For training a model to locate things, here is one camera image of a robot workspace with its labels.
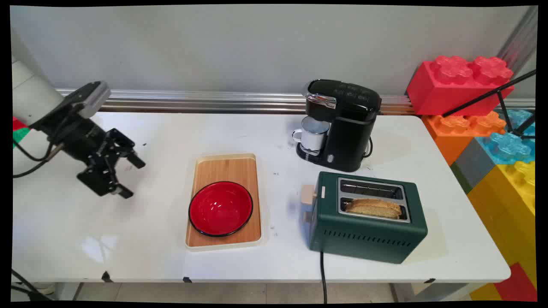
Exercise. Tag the red bowl with black rim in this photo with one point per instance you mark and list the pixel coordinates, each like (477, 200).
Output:
(220, 208)

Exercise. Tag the wooden tray with cream rim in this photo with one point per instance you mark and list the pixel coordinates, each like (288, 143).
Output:
(227, 169)

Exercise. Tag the black tripod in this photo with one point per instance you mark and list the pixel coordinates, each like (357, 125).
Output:
(505, 105)

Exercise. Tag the green toaster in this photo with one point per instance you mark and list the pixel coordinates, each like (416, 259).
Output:
(364, 239)

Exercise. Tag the big red toy brick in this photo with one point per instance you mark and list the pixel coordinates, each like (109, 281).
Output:
(445, 92)

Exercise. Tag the big yellow toy brick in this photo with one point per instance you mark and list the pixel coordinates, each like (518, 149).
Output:
(509, 214)

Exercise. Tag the black coffee maker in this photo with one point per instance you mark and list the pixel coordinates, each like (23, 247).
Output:
(346, 128)

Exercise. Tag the white enamel mug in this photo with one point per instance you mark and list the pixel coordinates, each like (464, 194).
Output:
(314, 134)

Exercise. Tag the big grey toy brick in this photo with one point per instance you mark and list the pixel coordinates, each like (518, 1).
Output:
(473, 164)

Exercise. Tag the big orange toy brick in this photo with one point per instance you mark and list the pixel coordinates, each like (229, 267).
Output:
(449, 137)

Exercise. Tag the white table leg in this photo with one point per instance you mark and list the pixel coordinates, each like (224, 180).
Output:
(428, 293)

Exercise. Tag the aluminium corner post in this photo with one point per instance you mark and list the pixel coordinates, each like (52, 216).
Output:
(520, 40)

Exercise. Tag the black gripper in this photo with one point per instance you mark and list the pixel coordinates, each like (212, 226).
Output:
(75, 134)

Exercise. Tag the aluminium wall rail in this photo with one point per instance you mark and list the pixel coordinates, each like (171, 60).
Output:
(214, 102)

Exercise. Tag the big blue toy brick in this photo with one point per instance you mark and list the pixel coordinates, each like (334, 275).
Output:
(509, 147)

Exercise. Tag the red foam block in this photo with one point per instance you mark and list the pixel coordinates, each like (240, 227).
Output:
(518, 286)

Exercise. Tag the toasted bread slice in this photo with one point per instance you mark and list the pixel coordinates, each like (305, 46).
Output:
(372, 208)

